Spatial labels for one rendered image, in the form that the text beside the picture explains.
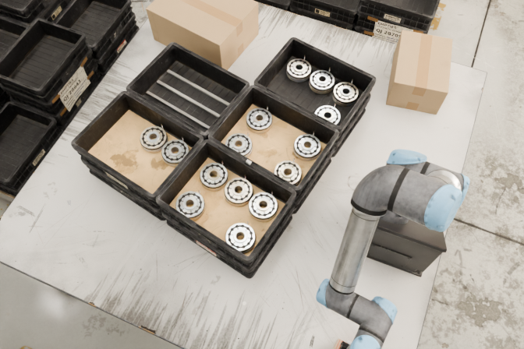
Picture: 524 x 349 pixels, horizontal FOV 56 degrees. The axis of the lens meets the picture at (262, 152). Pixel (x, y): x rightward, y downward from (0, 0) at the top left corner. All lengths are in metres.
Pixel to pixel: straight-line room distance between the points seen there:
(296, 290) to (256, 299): 0.15
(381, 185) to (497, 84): 2.29
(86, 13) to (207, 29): 1.13
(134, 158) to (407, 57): 1.20
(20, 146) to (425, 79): 2.02
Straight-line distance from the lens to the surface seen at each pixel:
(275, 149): 1.90
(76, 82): 2.78
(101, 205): 2.04
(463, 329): 2.69
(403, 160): 1.65
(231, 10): 2.26
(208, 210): 1.80
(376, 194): 1.25
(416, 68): 2.19
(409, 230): 1.69
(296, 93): 2.05
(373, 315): 1.45
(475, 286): 2.77
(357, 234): 1.33
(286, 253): 1.87
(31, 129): 2.88
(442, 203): 1.23
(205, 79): 2.11
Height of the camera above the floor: 2.48
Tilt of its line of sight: 60 degrees down
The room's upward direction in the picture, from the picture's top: straight up
